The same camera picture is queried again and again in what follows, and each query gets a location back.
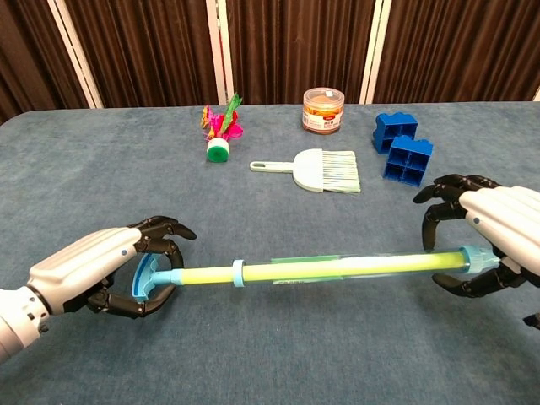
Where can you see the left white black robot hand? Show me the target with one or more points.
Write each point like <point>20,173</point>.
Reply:
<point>84,266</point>

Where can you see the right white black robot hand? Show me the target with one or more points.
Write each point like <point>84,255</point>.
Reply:
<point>510,219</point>

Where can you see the yellow and blue water pump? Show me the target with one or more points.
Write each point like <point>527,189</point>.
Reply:
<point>295,270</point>

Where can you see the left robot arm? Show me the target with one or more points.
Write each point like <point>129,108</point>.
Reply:
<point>17,320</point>

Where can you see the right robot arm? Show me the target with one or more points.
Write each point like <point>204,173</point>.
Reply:
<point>533,320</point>

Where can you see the white hand brush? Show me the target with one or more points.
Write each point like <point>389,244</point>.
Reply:
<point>310,171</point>

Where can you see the blue building block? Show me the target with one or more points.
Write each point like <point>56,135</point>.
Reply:
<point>407,162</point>
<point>394,126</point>

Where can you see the colourful feather shuttlecock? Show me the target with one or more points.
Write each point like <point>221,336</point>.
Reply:
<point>218,149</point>

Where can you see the brown curtain partition panel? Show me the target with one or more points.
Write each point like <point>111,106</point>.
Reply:
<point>460,46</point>
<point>29,55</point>
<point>295,42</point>
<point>143,50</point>

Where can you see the clear round jar orange contents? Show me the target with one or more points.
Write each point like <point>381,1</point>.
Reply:
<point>322,114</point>

